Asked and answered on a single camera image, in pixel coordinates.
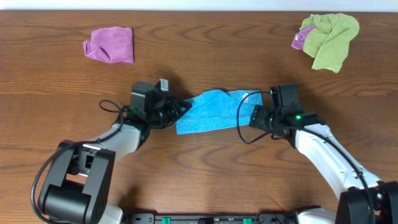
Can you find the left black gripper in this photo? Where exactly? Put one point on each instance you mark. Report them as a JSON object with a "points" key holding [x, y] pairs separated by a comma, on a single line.
{"points": [[175, 109]]}

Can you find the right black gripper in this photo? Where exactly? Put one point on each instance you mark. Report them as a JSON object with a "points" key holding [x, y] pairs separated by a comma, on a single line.
{"points": [[257, 119]]}

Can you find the blue microfiber cloth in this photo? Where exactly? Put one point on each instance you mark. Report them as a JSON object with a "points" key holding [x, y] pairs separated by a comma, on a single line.
{"points": [[217, 109]]}

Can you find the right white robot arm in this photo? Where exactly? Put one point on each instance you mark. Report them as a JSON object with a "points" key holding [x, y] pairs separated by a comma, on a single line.
{"points": [[362, 196]]}

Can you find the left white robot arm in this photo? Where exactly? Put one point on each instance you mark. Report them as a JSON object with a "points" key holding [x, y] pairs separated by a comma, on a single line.
{"points": [[73, 184]]}

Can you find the small purple cloth under green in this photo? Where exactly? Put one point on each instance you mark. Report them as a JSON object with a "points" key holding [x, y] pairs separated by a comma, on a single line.
{"points": [[299, 39]]}

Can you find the folded purple cloth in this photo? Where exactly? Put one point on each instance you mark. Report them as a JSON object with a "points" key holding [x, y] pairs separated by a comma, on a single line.
{"points": [[110, 45]]}

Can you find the green crumpled cloth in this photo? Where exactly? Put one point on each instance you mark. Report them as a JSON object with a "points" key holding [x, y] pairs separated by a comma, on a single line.
{"points": [[328, 39]]}

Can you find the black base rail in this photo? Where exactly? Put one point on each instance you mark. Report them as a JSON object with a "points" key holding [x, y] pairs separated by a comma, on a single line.
{"points": [[260, 218]]}

